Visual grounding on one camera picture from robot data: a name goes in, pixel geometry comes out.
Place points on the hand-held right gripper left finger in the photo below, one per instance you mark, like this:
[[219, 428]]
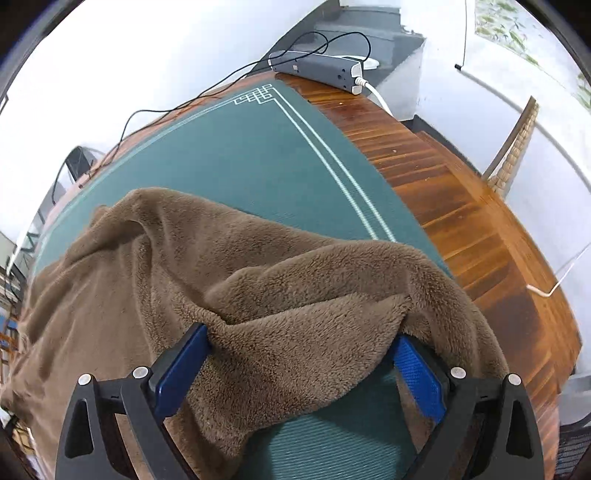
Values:
[[180, 369]]

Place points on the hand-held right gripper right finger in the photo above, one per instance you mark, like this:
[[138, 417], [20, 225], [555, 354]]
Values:
[[418, 378]]

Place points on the brown fleece garment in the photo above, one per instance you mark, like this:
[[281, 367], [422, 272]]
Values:
[[277, 300]]

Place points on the white folding table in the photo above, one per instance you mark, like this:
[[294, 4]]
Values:
[[30, 240]]

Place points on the green table mat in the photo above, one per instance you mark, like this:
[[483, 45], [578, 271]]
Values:
[[277, 161]]

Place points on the black mesh chair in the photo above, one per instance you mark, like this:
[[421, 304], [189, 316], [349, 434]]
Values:
[[78, 159]]

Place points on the wooden woven back chair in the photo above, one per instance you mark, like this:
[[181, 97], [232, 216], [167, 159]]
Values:
[[515, 147]]

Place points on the grey power strip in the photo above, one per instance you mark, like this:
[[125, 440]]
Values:
[[314, 67]]

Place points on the landscape wall scroll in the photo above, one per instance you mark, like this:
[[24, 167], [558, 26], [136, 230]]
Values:
[[517, 32]]

